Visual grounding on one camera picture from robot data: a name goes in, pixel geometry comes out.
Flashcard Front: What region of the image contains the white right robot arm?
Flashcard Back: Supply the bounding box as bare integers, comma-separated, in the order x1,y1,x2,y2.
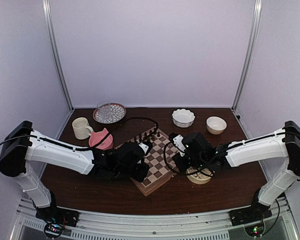
168,121,300,221

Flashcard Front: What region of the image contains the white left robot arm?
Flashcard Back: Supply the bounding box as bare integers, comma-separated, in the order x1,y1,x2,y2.
0,120,153,222

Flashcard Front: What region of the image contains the wooden chess board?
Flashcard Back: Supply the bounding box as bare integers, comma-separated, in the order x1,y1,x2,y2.
130,128,178,196

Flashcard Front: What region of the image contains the cream cat ear bowl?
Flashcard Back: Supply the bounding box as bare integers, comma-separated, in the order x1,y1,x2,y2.
186,167,213,185

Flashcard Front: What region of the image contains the plain white round bowl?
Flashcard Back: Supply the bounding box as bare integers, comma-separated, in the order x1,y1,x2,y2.
206,116,227,135

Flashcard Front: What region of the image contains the white scalloped bowl black rim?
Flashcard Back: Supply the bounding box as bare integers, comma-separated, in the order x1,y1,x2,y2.
171,108,196,128

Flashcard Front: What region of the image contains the pink cat ear bowl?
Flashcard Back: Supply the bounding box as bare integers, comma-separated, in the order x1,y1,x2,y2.
88,128,114,150

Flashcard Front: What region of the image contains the patterned ceramic plate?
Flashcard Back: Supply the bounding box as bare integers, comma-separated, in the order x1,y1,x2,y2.
92,101,127,124

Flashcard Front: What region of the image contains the clear drinking glass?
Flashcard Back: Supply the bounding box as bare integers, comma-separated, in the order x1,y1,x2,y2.
97,100,112,121

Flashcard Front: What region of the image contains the white ribbed mug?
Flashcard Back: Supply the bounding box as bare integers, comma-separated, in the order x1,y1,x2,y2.
72,117,94,140

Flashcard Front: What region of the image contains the aluminium front rail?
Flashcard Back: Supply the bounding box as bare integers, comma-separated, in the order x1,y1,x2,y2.
7,197,300,240

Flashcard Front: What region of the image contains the aluminium frame post right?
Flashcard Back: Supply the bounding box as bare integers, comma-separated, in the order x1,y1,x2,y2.
231,0,263,112

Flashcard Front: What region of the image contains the aluminium frame post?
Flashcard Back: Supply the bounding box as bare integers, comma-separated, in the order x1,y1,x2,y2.
42,0,74,112
231,0,263,112

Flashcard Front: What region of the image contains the aluminium frame post left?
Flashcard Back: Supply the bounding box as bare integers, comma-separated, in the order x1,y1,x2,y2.
42,0,74,112

